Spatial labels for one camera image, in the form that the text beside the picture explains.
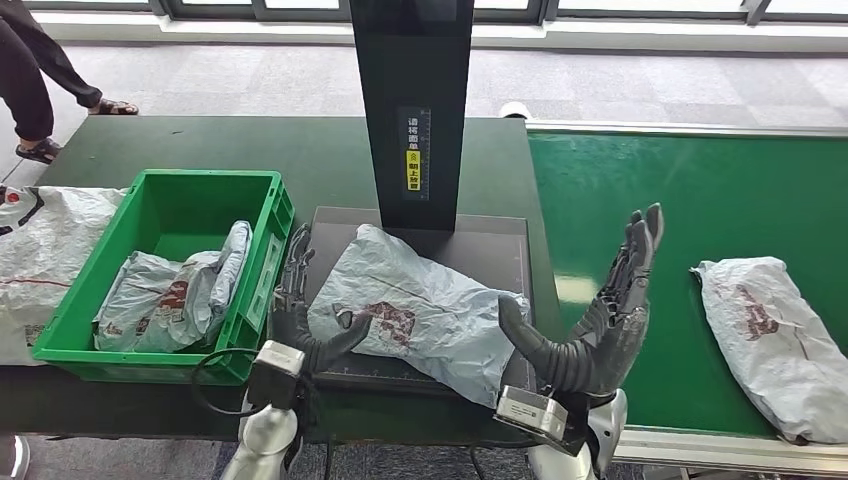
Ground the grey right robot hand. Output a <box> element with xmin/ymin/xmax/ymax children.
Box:
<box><xmin>498</xmin><ymin>202</ymin><xmax>666</xmax><ymax>399</ymax></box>

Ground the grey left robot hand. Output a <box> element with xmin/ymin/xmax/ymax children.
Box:
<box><xmin>268</xmin><ymin>223</ymin><xmax>374</xmax><ymax>376</ymax></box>

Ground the grey parcel bag red print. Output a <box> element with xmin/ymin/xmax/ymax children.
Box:
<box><xmin>688</xmin><ymin>256</ymin><xmax>848</xmax><ymax>446</ymax></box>
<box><xmin>92</xmin><ymin>219</ymin><xmax>254</xmax><ymax>354</ymax></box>
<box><xmin>307</xmin><ymin>223</ymin><xmax>531</xmax><ymax>410</ymax></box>

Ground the green conveyor belt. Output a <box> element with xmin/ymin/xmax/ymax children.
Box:
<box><xmin>526</xmin><ymin>129</ymin><xmax>848</xmax><ymax>444</ymax></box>

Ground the black inbound scanner machine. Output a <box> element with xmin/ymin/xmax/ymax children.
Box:
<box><xmin>301</xmin><ymin>0</ymin><xmax>539</xmax><ymax>399</ymax></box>

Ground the green plastic crate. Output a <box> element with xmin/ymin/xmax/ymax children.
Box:
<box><xmin>31</xmin><ymin>168</ymin><xmax>296</xmax><ymax>387</ymax></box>

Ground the black yellow column sticker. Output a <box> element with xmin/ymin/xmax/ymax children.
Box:
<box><xmin>397</xmin><ymin>106</ymin><xmax>432</xmax><ymax>201</ymax></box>

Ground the white woven sack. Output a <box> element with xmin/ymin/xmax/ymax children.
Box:
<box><xmin>0</xmin><ymin>185</ymin><xmax>128</xmax><ymax>368</ymax></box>

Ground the dark sandal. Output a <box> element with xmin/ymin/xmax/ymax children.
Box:
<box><xmin>87</xmin><ymin>97</ymin><xmax>140</xmax><ymax>117</ymax></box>
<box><xmin>14</xmin><ymin>137</ymin><xmax>64</xmax><ymax>166</ymax></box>

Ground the white rounded floor object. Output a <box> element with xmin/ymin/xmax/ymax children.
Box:
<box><xmin>0</xmin><ymin>433</ymin><xmax>36</xmax><ymax>480</ymax></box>

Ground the person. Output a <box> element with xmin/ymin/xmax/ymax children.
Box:
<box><xmin>0</xmin><ymin>0</ymin><xmax>140</xmax><ymax>166</ymax></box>

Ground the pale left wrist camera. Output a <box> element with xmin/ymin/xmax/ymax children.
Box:
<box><xmin>246</xmin><ymin>339</ymin><xmax>307</xmax><ymax>412</ymax></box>

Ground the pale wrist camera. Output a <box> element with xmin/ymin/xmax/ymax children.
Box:
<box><xmin>493</xmin><ymin>385</ymin><xmax>571</xmax><ymax>458</ymax></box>
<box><xmin>246</xmin><ymin>339</ymin><xmax>307</xmax><ymax>412</ymax></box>

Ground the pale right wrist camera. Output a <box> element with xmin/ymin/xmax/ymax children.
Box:
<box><xmin>493</xmin><ymin>385</ymin><xmax>571</xmax><ymax>458</ymax></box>

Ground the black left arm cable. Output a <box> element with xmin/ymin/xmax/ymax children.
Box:
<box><xmin>190</xmin><ymin>347</ymin><xmax>266</xmax><ymax>419</ymax></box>

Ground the aluminium conveyor frame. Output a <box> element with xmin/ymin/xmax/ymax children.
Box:
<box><xmin>523</xmin><ymin>117</ymin><xmax>848</xmax><ymax>480</ymax></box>

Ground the dark window frame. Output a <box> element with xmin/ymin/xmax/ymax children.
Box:
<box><xmin>19</xmin><ymin>0</ymin><xmax>848</xmax><ymax>24</ymax></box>

